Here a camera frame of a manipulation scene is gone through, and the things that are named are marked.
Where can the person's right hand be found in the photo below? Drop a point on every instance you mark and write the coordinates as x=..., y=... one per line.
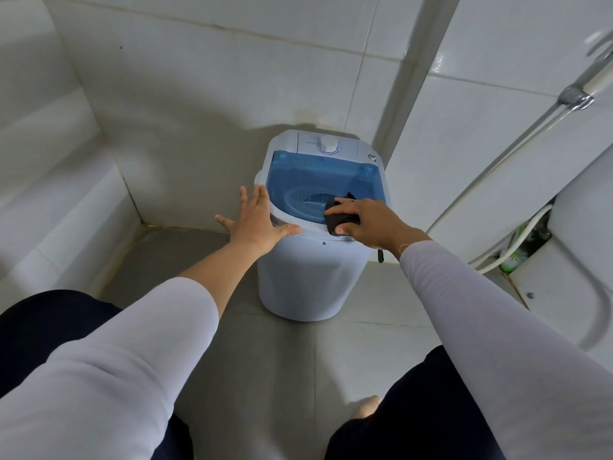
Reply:
x=378, y=227

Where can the person's left hand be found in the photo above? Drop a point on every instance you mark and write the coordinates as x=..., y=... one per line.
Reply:
x=254, y=225

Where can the person's left little finger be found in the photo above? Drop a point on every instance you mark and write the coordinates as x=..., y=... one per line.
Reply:
x=224, y=221

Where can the person's right thumb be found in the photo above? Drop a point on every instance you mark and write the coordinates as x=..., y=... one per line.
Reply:
x=345, y=229

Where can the person's left thumb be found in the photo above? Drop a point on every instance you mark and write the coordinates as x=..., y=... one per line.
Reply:
x=288, y=230

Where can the black cloth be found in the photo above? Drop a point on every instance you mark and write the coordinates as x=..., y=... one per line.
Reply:
x=341, y=219

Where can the person's right forearm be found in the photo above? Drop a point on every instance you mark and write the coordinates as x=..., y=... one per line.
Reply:
x=493, y=330

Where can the person's left forearm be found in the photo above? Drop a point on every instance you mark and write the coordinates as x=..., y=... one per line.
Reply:
x=143, y=340

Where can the white mini washing machine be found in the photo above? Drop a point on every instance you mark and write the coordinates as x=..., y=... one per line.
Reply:
x=306, y=277

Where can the blue transparent machine lid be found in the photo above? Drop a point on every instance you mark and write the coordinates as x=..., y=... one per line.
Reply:
x=306, y=179

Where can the white round timer dial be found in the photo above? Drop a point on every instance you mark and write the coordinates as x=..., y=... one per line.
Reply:
x=329, y=144

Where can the green bottle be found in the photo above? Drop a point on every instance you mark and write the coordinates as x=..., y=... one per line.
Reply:
x=515, y=256

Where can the person's right foot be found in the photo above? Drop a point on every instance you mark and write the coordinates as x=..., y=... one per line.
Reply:
x=368, y=407

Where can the person's right leg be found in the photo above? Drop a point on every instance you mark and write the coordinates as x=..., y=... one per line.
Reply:
x=421, y=411

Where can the white toilet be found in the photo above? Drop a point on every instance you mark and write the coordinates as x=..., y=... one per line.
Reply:
x=574, y=263

